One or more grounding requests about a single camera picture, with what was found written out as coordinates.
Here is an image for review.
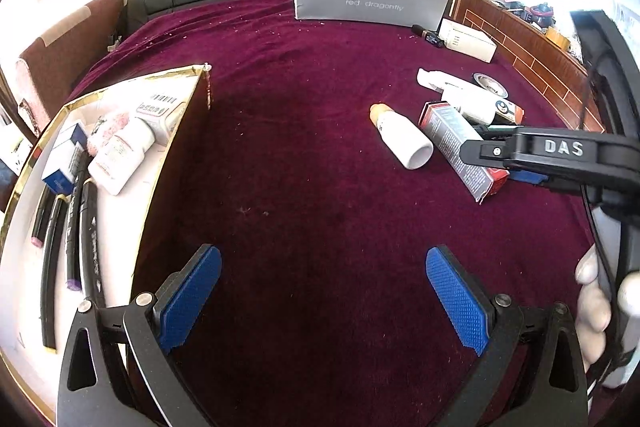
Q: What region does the black marker yellow cap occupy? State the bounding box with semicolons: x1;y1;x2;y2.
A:
40;195;67;352

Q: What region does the white blue ointment box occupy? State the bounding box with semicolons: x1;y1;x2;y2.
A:
442;86;525;124

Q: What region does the black marker purple cap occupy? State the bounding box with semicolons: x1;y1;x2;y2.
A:
65;152;90;291

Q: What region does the red grey carton box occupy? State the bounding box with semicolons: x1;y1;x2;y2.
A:
419;102;509;204

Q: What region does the black marker pink cap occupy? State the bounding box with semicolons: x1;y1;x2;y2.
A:
30;184;54;248

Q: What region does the white bottle orange cap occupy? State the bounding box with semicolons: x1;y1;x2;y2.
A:
369;103;434;170

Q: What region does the white green-label pill bottle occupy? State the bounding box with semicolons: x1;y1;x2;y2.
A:
416;68;474;93

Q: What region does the right hand white glove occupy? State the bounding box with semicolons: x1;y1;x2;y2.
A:
575;244;639;389

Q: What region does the wooden window sill shelf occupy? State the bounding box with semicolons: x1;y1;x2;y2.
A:
452;0;603;132

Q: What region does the gold-rimmed white tray box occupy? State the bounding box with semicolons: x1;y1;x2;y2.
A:
1;64;222;426

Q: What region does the black tape roll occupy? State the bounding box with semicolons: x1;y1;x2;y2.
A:
473;72;509;98

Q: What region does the white red-label pill bottle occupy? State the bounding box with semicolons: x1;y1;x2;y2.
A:
88;118;155;196

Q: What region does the blue white medicine box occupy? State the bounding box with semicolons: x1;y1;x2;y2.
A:
41;119;87;196

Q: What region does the small white cardboard box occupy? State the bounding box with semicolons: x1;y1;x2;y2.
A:
438;18;497;63

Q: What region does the maroon velvet bed cover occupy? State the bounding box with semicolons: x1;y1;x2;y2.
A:
76;0;589;426

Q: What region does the white barcode medicine box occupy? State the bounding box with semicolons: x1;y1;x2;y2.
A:
132;95;186;145

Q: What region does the small black bottle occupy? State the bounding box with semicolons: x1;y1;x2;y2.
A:
411;25;445;49

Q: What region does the brown pink armchair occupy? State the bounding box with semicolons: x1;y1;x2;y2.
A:
9;0;124;134

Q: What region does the pink fuzzy keychain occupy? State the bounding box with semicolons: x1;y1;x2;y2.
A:
87;112;129;157

